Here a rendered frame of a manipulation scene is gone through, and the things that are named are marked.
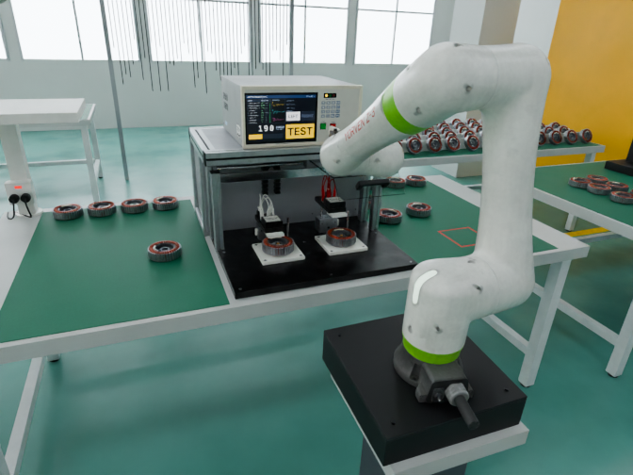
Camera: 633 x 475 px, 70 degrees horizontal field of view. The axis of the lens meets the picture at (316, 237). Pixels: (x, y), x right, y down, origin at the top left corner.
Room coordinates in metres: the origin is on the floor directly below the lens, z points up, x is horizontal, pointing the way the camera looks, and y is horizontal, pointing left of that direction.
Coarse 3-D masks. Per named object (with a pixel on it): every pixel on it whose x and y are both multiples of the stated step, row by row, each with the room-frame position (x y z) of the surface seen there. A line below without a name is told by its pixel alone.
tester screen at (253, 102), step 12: (252, 96) 1.53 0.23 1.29; (264, 96) 1.54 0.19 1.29; (276, 96) 1.56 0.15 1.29; (288, 96) 1.58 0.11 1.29; (300, 96) 1.59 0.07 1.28; (312, 96) 1.61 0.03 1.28; (252, 108) 1.53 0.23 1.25; (264, 108) 1.54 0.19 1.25; (276, 108) 1.56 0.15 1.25; (288, 108) 1.58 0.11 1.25; (300, 108) 1.59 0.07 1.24; (312, 108) 1.61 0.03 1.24; (252, 120) 1.53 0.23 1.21; (264, 120) 1.54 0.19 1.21; (276, 120) 1.56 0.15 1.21; (312, 120) 1.61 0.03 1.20; (252, 132) 1.53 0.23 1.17; (264, 132) 1.54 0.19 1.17; (276, 132) 1.56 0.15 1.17
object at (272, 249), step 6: (264, 240) 1.42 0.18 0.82; (270, 240) 1.44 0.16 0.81; (276, 240) 1.46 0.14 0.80; (282, 240) 1.46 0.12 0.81; (288, 240) 1.44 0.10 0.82; (264, 246) 1.40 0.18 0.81; (270, 246) 1.38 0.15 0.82; (276, 246) 1.38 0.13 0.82; (282, 246) 1.38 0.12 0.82; (288, 246) 1.39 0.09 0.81; (264, 252) 1.40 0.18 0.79; (270, 252) 1.38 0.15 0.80; (276, 252) 1.37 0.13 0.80; (282, 252) 1.38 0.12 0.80; (288, 252) 1.39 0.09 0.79
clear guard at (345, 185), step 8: (312, 160) 1.59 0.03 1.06; (320, 168) 1.50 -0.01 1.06; (336, 176) 1.40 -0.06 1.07; (344, 176) 1.41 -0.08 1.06; (352, 176) 1.42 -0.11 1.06; (360, 176) 1.43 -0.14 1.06; (368, 176) 1.44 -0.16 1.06; (392, 176) 1.46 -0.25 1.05; (336, 184) 1.38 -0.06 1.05; (344, 184) 1.39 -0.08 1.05; (352, 184) 1.40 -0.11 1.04; (392, 184) 1.44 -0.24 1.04; (400, 184) 1.45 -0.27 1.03; (344, 192) 1.37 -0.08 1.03; (352, 192) 1.37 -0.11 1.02; (360, 192) 1.38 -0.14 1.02; (368, 192) 1.39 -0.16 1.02; (376, 192) 1.40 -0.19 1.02; (384, 192) 1.41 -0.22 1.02; (392, 192) 1.42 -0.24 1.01; (400, 192) 1.43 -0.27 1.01
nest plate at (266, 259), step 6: (252, 246) 1.46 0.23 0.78; (258, 246) 1.45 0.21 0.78; (294, 246) 1.46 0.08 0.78; (258, 252) 1.41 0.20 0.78; (294, 252) 1.42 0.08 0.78; (300, 252) 1.42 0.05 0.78; (264, 258) 1.36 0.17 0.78; (270, 258) 1.36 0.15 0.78; (276, 258) 1.36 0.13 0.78; (282, 258) 1.36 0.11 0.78; (288, 258) 1.37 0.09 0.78; (294, 258) 1.37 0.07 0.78; (300, 258) 1.38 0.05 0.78; (264, 264) 1.33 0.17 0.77
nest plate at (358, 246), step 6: (318, 240) 1.52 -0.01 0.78; (324, 240) 1.52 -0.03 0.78; (360, 240) 1.53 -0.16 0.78; (324, 246) 1.47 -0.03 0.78; (330, 246) 1.47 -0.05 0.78; (354, 246) 1.48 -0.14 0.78; (360, 246) 1.48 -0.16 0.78; (330, 252) 1.43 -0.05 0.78; (336, 252) 1.43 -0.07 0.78; (342, 252) 1.44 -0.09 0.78; (348, 252) 1.45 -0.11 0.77; (354, 252) 1.46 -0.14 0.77
